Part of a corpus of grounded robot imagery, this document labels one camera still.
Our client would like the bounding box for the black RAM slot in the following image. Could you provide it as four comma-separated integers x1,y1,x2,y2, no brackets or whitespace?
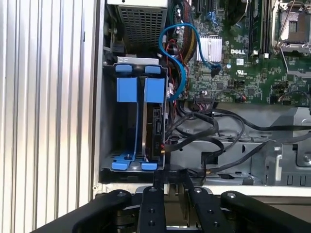
250,0,260,57
261,0,271,59

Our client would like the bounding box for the coloured power wire bundle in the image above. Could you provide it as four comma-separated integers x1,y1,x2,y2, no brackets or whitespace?
181,0,198,61

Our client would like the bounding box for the metal socket cover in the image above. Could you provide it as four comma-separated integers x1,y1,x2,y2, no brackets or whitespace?
279,42,311,78

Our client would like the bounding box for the grey metal drive cage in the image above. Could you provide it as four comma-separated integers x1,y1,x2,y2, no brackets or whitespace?
170,106,311,187

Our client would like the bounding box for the silver finned chipset heatsink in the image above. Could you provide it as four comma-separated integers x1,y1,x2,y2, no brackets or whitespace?
196,36,223,63

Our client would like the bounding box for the grey metal disk bay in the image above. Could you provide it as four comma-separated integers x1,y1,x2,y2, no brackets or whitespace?
99,57,171,174

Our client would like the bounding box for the green Dell motherboard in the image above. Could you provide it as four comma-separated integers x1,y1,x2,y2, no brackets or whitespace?
167,0,311,106

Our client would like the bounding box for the empty blue disk carrier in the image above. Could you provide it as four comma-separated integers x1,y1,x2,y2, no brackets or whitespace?
111,63,140,171

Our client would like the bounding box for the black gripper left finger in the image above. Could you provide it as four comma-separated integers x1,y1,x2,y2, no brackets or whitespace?
31,169,169,233

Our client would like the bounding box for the blue SATA wire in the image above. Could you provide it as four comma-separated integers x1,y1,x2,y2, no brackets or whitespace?
158,24,222,101

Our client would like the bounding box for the silver power supply unit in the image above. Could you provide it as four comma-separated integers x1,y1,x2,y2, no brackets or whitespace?
106,0,170,51

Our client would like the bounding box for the thin metal locking lever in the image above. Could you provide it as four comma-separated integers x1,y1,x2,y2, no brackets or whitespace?
276,0,297,48

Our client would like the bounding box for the flat black disk power wire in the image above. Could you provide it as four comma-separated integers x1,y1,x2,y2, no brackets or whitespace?
160,134,225,170

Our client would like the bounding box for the blue SATA port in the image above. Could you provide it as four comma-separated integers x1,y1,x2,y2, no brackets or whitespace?
206,11,217,25

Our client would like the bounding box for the CPU socket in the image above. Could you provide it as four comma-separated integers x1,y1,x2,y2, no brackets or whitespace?
271,0,311,46

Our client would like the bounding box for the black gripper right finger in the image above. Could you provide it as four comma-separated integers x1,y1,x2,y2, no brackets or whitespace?
178,168,311,233

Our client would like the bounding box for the black and silver PC case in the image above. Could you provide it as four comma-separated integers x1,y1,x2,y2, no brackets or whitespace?
93,0,311,195

